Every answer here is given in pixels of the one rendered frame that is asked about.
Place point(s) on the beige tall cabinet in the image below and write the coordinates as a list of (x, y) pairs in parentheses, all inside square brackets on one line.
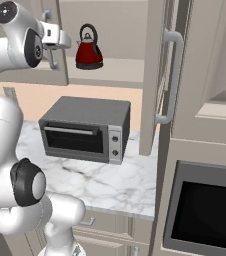
[(201, 66)]

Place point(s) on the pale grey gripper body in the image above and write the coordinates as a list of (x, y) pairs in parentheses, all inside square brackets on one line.
[(65, 41)]

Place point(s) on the black built-in oven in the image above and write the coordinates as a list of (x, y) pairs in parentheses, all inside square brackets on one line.
[(205, 213)]

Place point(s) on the beige wall cabinet body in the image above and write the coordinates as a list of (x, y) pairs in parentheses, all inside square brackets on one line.
[(118, 68)]

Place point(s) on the grey toaster oven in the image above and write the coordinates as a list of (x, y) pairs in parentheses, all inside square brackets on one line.
[(88, 115)]

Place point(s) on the beige drawer front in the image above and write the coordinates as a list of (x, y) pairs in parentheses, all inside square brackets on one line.
[(111, 225), (100, 247)]

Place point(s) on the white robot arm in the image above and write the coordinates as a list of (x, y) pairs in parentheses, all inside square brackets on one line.
[(1, 140)]

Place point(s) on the grey wall socket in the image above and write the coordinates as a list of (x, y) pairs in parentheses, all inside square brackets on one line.
[(10, 95)]

